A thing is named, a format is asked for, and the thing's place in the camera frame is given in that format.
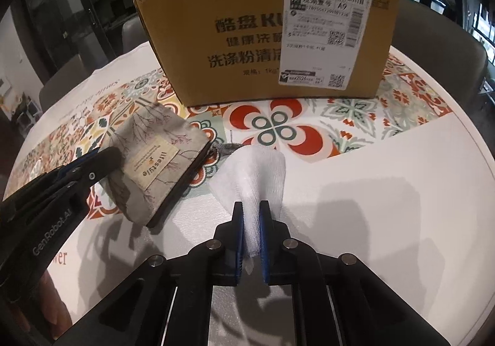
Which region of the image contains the beige floral fabric pouch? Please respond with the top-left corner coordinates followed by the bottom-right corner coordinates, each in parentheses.
top-left (100, 100), bottom-right (214, 230)

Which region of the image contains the white gauze cloth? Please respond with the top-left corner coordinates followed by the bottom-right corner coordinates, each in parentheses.
top-left (207, 147), bottom-right (287, 258)

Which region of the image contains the patterned table mat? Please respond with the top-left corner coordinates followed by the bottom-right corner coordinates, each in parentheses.
top-left (11, 48), bottom-right (453, 219)

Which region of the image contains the small white rack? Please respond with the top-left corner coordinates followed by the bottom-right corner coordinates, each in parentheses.
top-left (0, 91), bottom-right (43, 126)

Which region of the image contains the dark glass door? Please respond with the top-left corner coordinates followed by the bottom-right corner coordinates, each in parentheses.
top-left (21, 0), bottom-right (136, 72)

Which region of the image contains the brown cardboard box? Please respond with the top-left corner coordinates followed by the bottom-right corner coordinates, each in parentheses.
top-left (132, 0), bottom-right (401, 107)

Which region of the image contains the grey dining chair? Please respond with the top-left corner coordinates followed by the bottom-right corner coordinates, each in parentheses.
top-left (122, 17), bottom-right (148, 56)
top-left (390, 0), bottom-right (489, 99)
top-left (39, 65), bottom-right (93, 115)

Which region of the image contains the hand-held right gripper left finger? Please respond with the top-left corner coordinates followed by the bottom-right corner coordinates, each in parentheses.
top-left (54, 202), bottom-right (246, 346)

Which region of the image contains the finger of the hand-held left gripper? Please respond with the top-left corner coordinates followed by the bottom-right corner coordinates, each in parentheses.
top-left (8, 149), bottom-right (100, 200)
top-left (58, 147), bottom-right (123, 192)

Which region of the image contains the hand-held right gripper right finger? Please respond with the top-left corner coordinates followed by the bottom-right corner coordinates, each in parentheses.
top-left (258, 200), bottom-right (449, 346)

